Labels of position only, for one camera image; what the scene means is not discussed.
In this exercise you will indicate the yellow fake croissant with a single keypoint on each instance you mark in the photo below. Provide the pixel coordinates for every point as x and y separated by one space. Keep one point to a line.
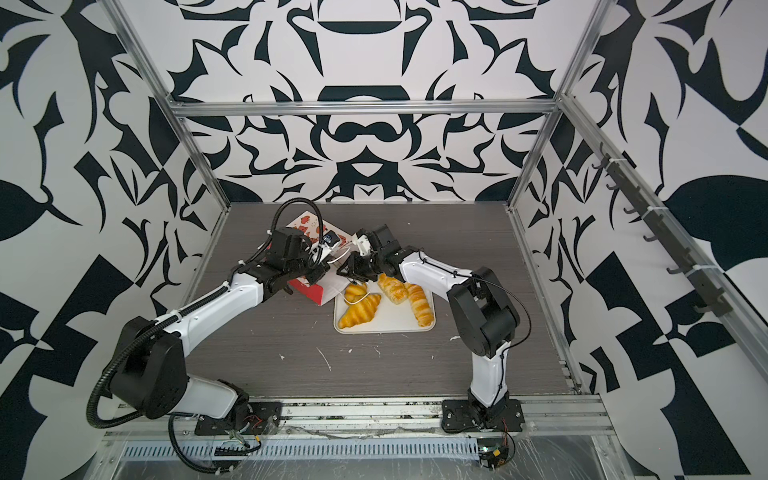
360 312

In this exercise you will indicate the short twisted fake bread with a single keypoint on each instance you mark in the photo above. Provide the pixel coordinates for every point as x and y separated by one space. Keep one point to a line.
393 289

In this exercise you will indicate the long striped fake bread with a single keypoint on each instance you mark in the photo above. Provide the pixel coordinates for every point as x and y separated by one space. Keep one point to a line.
420 305

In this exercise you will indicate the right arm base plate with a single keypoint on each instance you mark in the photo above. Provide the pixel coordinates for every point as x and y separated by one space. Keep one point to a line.
459 416

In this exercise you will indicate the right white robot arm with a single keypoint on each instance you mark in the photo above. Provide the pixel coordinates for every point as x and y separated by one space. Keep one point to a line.
482 309

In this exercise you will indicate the wall hook rack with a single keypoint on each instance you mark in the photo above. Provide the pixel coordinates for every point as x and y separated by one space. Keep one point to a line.
666 230

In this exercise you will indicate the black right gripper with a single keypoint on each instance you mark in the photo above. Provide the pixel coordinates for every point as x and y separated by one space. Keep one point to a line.
356 268

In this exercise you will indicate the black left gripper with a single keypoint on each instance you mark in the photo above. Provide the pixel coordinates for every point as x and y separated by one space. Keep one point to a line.
319 273

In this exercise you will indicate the small electronics board with wires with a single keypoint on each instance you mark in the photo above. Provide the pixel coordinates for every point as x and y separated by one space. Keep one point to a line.
495 453

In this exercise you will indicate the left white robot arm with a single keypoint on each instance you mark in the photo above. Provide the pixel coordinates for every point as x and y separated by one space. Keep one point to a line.
147 375

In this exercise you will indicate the white plastic tray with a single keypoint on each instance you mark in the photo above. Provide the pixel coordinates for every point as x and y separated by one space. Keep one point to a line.
389 318

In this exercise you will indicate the small yellow fake bread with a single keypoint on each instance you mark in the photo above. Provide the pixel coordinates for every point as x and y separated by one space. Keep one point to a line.
355 292

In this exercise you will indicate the aluminium frame rail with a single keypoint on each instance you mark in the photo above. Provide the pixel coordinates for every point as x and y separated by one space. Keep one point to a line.
379 417

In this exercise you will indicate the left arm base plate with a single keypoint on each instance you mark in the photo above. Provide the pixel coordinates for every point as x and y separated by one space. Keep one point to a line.
256 418

